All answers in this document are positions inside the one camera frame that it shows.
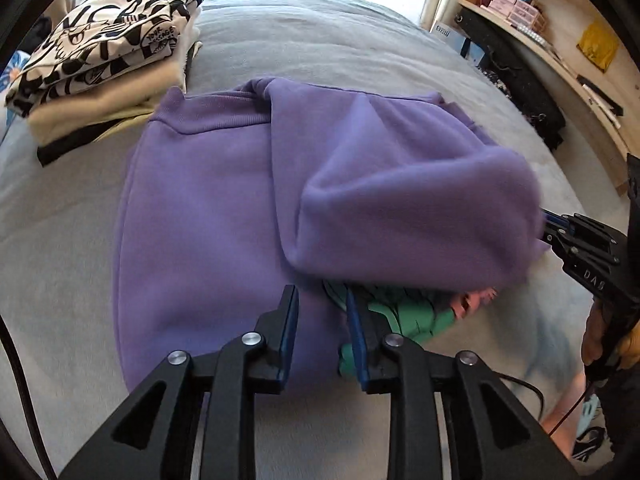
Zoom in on yellow cloth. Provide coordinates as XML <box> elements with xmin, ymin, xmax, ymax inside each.
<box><xmin>577</xmin><ymin>21</ymin><xmax>621</xmax><ymax>73</ymax></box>

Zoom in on floral quilt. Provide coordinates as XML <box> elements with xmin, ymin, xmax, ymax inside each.
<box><xmin>0</xmin><ymin>50</ymin><xmax>23</xmax><ymax>111</ymax></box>

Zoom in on purple hoodie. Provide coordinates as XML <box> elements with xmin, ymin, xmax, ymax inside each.
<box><xmin>114</xmin><ymin>76</ymin><xmax>546</xmax><ymax>395</ymax></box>

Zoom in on black bag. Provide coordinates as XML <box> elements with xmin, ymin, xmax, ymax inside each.
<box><xmin>454</xmin><ymin>7</ymin><xmax>567</xmax><ymax>152</ymax></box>

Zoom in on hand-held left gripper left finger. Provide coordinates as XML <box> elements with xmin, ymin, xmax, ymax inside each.
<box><xmin>57</xmin><ymin>284</ymin><xmax>300</xmax><ymax>480</ymax></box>

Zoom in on pale yellow folded garment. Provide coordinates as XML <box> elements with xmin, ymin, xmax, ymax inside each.
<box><xmin>95</xmin><ymin>112</ymin><xmax>156</xmax><ymax>141</ymax></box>

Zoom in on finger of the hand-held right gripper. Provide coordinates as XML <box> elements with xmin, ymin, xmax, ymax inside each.
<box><xmin>542</xmin><ymin>232</ymin><xmax>622</xmax><ymax>267</ymax></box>
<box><xmin>541</xmin><ymin>211</ymin><xmax>627</xmax><ymax>242</ymax></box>

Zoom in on grey bedspread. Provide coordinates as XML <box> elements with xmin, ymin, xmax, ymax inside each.
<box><xmin>0</xmin><ymin>0</ymin><xmax>601</xmax><ymax>480</ymax></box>

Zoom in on light blue slipper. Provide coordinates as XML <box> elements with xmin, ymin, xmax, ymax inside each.
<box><xmin>572</xmin><ymin>394</ymin><xmax>608</xmax><ymax>462</ymax></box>

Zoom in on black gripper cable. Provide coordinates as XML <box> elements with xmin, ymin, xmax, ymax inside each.
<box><xmin>0</xmin><ymin>312</ymin><xmax>57</xmax><ymax>480</ymax></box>

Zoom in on cream folded garment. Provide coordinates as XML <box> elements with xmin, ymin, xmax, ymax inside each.
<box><xmin>27</xmin><ymin>7</ymin><xmax>203</xmax><ymax>146</ymax></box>

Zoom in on pink storage boxes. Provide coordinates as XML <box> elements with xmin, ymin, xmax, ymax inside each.
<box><xmin>487</xmin><ymin>0</ymin><xmax>548</xmax><ymax>33</ymax></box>

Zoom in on black folded garment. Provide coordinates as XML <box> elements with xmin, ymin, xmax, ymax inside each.
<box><xmin>36</xmin><ymin>120</ymin><xmax>121</xmax><ymax>167</ymax></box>

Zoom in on wooden shelf unit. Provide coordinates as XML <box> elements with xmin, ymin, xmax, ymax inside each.
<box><xmin>420</xmin><ymin>0</ymin><xmax>640</xmax><ymax>196</ymax></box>

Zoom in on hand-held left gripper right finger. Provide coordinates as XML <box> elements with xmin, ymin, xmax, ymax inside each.
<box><xmin>345</xmin><ymin>287</ymin><xmax>573</xmax><ymax>480</ymax></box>

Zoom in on thin black cable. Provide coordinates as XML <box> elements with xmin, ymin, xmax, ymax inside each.
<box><xmin>507</xmin><ymin>375</ymin><xmax>598</xmax><ymax>438</ymax></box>

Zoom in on black and white patterned garment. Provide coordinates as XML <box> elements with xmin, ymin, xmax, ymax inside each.
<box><xmin>4</xmin><ymin>0</ymin><xmax>210</xmax><ymax>118</ymax></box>

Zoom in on person's right hand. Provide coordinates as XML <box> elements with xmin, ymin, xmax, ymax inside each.
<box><xmin>581</xmin><ymin>301</ymin><xmax>640</xmax><ymax>372</ymax></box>

